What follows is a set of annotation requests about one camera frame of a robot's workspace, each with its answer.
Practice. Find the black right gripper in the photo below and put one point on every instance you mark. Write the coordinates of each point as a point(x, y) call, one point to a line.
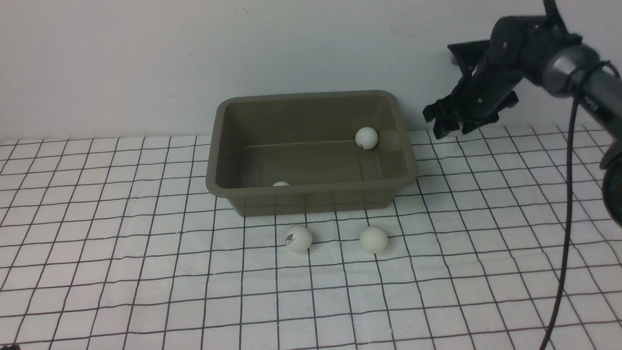
point(476, 101)

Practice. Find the plain white table-tennis ball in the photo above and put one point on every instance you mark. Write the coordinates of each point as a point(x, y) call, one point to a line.
point(373, 239)

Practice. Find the white ball with logo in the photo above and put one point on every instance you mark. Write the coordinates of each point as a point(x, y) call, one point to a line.
point(298, 238)

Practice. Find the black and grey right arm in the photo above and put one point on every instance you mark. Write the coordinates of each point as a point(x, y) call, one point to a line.
point(541, 50)

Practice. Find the olive plastic storage bin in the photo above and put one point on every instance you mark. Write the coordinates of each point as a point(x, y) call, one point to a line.
point(308, 140)

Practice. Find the white grid-pattern tablecloth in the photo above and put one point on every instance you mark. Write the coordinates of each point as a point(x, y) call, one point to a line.
point(116, 244)

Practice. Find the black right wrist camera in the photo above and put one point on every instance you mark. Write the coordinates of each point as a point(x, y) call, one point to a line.
point(467, 55)

